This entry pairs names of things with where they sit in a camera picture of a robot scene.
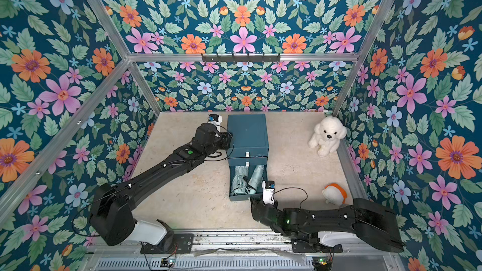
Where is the mint green umbrella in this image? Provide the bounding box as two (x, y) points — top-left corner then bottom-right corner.
(230, 166), (249, 196)
(247, 165), (264, 194)

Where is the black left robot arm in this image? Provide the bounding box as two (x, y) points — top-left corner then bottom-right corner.
(89, 123), (233, 252)

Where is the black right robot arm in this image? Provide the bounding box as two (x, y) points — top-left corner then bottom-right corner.
(251, 198), (405, 253)

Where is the teal drawer cabinet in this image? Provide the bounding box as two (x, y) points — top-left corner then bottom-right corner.
(227, 114), (269, 202)

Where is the white plush dog toy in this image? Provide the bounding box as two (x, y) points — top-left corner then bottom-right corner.
(308, 116), (348, 158)

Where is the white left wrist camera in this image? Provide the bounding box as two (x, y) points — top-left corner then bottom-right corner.
(208, 114), (222, 125)

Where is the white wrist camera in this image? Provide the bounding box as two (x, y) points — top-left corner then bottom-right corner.
(208, 114), (222, 125)
(262, 180), (276, 205)

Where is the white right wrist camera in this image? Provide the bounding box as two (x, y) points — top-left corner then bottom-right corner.
(262, 180), (276, 205)

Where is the aluminium front rail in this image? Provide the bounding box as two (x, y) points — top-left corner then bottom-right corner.
(81, 230), (405, 270)

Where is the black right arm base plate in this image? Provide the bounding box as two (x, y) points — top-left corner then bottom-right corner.
(291, 233), (343, 254)

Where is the black wall hook rail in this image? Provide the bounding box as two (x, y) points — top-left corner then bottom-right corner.
(201, 53), (281, 63)

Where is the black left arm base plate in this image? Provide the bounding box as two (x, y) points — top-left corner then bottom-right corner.
(141, 233), (194, 255)

